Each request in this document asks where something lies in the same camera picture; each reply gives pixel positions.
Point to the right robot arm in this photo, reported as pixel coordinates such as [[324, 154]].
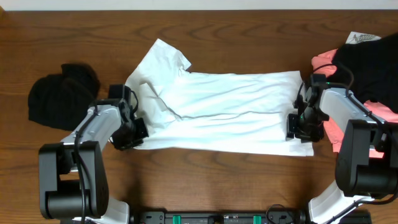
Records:
[[366, 166]]

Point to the white t-shirt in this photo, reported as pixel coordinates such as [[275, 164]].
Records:
[[216, 112]]

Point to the folded black garment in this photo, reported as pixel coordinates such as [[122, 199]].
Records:
[[61, 101]]

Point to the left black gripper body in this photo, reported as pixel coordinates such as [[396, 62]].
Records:
[[131, 135]]

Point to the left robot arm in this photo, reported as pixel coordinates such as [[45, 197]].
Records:
[[72, 179]]

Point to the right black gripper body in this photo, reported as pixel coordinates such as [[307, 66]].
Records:
[[308, 126]]

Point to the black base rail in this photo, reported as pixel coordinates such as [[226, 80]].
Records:
[[275, 214]]

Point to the black t-shirt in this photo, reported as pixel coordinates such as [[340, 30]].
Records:
[[374, 68]]

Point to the white leaf-print garment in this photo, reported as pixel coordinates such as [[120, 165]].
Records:
[[357, 37]]

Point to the coral pink garment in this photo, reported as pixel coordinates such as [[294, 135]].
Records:
[[333, 131]]

